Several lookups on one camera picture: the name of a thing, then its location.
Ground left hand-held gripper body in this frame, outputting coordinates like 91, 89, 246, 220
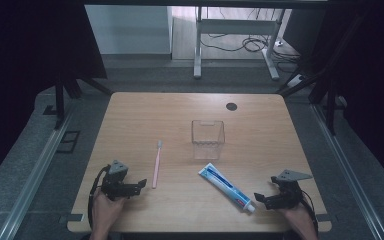
100, 159, 138, 202

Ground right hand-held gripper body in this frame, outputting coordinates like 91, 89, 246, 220
270, 169, 314, 211

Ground pink toothbrush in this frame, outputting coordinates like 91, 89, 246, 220
151, 139, 164, 190

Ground blue white toothpaste tube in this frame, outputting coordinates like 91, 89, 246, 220
197, 162, 257, 214

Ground clear plastic container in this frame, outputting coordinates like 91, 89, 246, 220
191, 119, 226, 161

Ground person's left hand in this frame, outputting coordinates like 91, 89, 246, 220
90, 189, 128, 235

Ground person's right hand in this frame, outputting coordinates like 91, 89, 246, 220
279, 203, 318, 238

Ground black metal stand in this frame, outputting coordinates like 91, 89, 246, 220
275, 13, 368, 136
53, 71, 115, 131

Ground white power strip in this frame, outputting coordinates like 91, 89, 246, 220
285, 73, 306, 89

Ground dark curtain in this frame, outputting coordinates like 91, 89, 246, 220
281, 0, 384, 196
0, 0, 108, 193

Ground white cabinet panel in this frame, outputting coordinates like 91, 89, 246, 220
84, 4, 174, 56

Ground black overhead bar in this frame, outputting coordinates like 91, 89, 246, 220
83, 0, 330, 10

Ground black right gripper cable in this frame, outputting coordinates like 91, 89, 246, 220
299, 189, 320, 236

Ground aluminium floor rail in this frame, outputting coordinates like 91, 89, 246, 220
309, 103, 383, 240
0, 105, 78, 240

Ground black rectangular floor frame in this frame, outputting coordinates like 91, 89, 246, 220
55, 130, 81, 155

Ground black floor cables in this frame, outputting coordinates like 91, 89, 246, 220
199, 7, 302, 74

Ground white desk frame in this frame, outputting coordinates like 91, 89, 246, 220
193, 6, 286, 81

